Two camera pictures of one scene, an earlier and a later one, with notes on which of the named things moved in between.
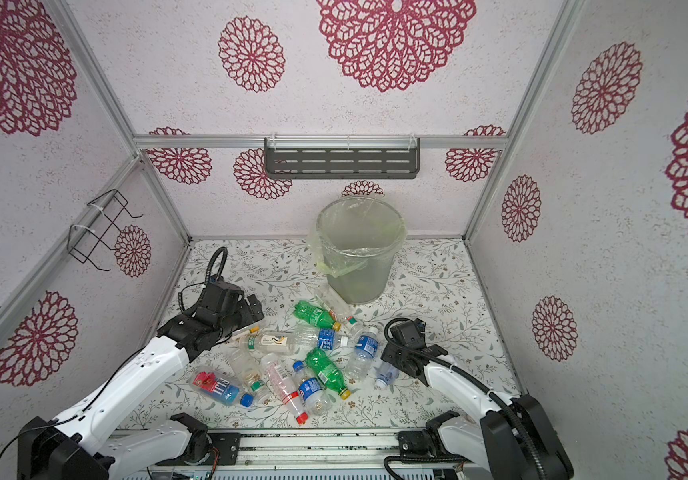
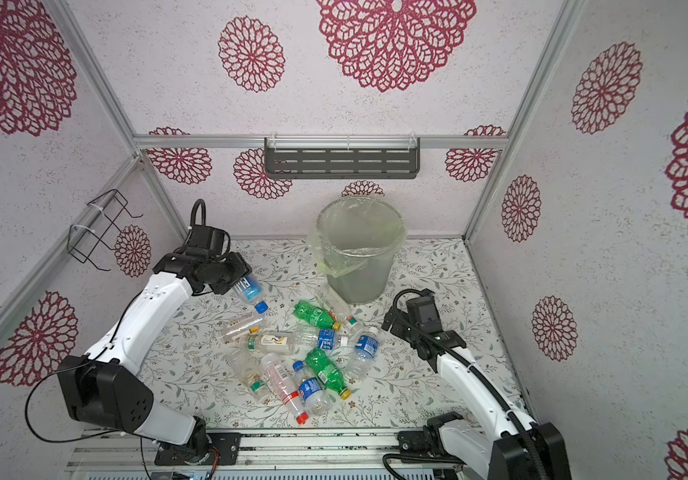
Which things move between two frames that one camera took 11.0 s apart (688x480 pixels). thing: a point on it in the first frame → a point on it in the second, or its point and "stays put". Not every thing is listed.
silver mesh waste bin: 361,239 stays put
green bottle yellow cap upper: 317,315 stays put
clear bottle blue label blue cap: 313,392 stays put
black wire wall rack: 82,242 stays put
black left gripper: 255,305 → 240,266
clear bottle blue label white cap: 364,355 stays put
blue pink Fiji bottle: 220,388 → 249,290
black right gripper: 388,353 → 390,315
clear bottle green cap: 247,368 stays put
